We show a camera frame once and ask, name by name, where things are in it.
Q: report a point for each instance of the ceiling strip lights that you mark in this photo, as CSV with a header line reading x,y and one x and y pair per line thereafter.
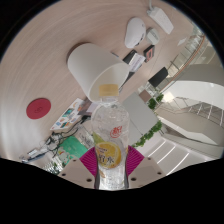
x,y
173,156

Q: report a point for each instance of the white mug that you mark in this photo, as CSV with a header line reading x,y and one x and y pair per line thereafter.
x,y
90,66

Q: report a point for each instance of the flat round red coaster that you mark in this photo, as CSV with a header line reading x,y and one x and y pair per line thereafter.
x,y
38,108

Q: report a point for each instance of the white planter cabinet with plants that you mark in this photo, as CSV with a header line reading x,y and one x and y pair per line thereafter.
x,y
148,135

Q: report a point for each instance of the black notebook with papers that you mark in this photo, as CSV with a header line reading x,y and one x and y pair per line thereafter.
x,y
133,61

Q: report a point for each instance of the round white device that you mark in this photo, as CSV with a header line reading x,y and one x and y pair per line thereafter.
x,y
152,36

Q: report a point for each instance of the clear lemon drink bottle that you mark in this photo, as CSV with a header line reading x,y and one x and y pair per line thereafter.
x,y
110,133

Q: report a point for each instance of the small black red device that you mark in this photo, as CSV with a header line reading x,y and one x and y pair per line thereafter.
x,y
149,51

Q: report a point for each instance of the black chair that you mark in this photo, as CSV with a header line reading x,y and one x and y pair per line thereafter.
x,y
157,77

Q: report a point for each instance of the white computer mouse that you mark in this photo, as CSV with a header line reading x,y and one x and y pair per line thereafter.
x,y
135,31

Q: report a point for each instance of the green tote bag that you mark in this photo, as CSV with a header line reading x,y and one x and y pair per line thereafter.
x,y
71,148

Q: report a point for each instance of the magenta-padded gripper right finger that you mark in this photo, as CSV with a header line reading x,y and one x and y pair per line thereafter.
x,y
146,171

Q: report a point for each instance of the white power strip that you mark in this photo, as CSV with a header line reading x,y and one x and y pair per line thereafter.
x,y
161,19

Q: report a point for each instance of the colourful sticker sheet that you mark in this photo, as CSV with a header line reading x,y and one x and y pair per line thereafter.
x,y
66,116

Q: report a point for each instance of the small potted plant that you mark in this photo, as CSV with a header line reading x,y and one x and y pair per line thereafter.
x,y
154,101

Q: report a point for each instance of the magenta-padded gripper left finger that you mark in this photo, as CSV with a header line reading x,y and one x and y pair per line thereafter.
x,y
75,173

